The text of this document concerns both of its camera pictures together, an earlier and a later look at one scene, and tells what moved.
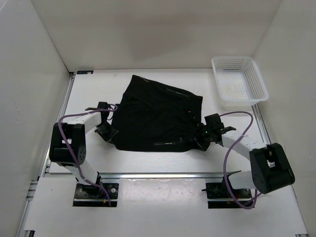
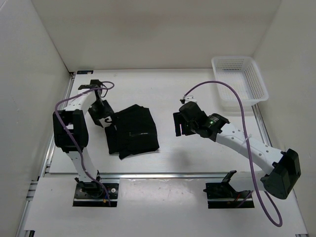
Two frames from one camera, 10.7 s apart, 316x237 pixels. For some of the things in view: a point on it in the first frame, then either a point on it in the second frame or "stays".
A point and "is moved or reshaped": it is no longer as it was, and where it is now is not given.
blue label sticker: (85, 72) stays
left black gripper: (110, 136) -> (107, 112)
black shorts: (150, 116) is moved or reshaped
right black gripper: (204, 145) -> (178, 118)
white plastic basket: (239, 82) stays
